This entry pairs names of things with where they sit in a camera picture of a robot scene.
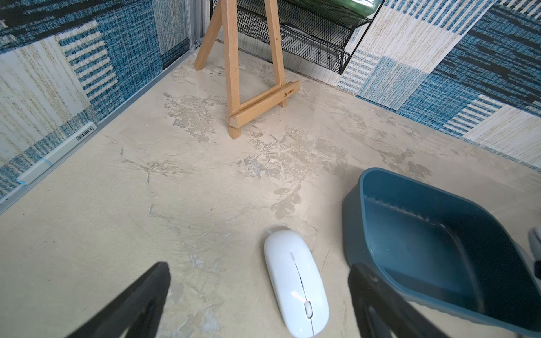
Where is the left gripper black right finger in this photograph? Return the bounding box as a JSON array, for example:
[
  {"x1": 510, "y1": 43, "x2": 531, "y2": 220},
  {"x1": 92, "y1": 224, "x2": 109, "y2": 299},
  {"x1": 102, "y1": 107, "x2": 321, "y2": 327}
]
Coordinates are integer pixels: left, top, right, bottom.
[{"x1": 348, "y1": 263, "x2": 447, "y2": 337}]

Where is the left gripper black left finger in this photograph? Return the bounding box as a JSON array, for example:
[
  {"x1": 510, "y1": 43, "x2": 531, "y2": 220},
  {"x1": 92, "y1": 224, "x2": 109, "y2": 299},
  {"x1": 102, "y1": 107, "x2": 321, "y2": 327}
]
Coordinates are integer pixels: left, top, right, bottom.
[{"x1": 69, "y1": 261, "x2": 171, "y2": 337}]

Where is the teal storage box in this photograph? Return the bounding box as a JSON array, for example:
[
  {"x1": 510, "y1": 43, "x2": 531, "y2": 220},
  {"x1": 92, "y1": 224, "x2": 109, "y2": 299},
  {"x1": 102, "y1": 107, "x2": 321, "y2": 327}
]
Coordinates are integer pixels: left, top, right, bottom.
[{"x1": 342, "y1": 168, "x2": 540, "y2": 337}]

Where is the small white mouse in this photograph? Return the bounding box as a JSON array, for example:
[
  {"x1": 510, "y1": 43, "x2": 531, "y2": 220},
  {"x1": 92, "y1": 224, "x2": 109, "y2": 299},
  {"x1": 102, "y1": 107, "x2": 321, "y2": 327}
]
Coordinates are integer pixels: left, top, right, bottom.
[{"x1": 263, "y1": 230, "x2": 330, "y2": 337}]

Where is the green book on rack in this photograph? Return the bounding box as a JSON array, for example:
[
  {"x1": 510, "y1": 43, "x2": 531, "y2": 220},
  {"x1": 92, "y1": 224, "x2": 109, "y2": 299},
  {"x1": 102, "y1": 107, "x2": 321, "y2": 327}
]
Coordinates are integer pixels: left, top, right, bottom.
[{"x1": 294, "y1": 0, "x2": 383, "y2": 18}]

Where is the wooden easel stand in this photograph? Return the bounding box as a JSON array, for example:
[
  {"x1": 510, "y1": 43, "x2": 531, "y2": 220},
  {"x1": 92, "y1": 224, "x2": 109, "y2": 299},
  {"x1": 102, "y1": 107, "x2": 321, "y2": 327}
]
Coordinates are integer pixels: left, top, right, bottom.
[{"x1": 194, "y1": 1, "x2": 301, "y2": 139}]

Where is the white label strip on rail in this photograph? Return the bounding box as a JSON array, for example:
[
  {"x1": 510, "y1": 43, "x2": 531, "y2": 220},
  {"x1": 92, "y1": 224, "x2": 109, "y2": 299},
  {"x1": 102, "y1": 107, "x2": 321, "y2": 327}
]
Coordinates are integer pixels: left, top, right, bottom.
[{"x1": 15, "y1": 122, "x2": 97, "y2": 185}]

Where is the black wire shelf rack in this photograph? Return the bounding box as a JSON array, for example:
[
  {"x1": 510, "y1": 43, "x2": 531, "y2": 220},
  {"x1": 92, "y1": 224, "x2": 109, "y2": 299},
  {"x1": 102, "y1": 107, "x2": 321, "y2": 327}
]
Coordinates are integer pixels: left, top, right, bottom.
[{"x1": 237, "y1": 1, "x2": 382, "y2": 75}]

